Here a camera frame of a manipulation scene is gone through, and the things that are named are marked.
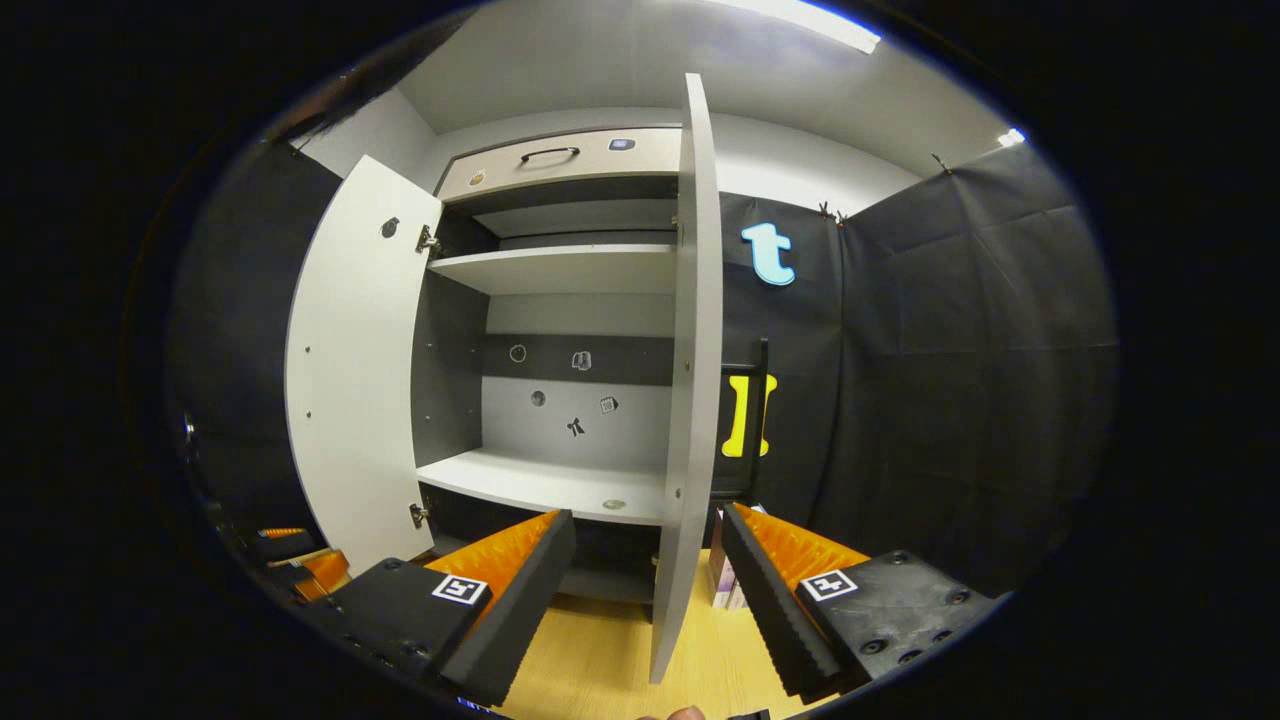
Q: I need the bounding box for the grey cabinet shelf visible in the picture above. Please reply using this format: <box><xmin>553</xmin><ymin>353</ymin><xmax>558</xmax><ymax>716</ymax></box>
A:
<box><xmin>428</xmin><ymin>244</ymin><xmax>681</xmax><ymax>297</ymax></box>

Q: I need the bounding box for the grey cabinet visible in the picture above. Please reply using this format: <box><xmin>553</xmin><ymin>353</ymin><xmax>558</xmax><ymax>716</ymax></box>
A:
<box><xmin>408</xmin><ymin>125</ymin><xmax>701</xmax><ymax>606</ymax></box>

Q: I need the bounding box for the black backdrop cloth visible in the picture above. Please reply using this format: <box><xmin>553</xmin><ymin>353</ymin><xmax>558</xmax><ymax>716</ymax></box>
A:
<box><xmin>165</xmin><ymin>140</ymin><xmax>1119</xmax><ymax>601</ymax></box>

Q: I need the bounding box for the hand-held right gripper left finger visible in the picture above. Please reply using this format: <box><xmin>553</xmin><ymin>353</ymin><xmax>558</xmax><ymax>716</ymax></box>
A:
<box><xmin>300</xmin><ymin>508</ymin><xmax>579</xmax><ymax>708</ymax></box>

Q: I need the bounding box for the grey cabinet door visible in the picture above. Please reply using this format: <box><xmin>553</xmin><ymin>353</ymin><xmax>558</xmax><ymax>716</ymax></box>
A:
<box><xmin>650</xmin><ymin>72</ymin><xmax>773</xmax><ymax>686</ymax></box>
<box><xmin>285</xmin><ymin>153</ymin><xmax>444</xmax><ymax>579</ymax></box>

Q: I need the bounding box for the long ceiling light panel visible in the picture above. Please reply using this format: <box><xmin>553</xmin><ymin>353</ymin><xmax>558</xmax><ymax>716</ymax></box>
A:
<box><xmin>700</xmin><ymin>0</ymin><xmax>883</xmax><ymax>56</ymax></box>

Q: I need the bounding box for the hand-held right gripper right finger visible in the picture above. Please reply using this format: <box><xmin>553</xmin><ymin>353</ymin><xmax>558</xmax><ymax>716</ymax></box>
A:
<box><xmin>720</xmin><ymin>503</ymin><xmax>1001</xmax><ymax>704</ymax></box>

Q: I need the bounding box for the small white purple box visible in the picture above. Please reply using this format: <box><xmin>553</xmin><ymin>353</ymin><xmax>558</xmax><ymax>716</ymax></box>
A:
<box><xmin>708</xmin><ymin>505</ymin><xmax>753</xmax><ymax>611</ymax></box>

